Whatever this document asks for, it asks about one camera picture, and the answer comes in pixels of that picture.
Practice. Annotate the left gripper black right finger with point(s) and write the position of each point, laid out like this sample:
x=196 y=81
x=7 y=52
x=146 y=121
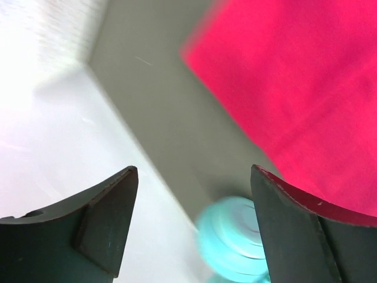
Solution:
x=307 y=239

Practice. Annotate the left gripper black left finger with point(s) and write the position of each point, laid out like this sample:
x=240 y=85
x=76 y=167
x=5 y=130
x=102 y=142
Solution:
x=79 y=239

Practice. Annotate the red t shirt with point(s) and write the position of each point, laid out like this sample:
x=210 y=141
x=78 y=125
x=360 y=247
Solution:
x=299 y=78

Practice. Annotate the teal and white hanger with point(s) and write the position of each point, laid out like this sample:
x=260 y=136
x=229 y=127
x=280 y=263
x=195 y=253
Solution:
x=229 y=241

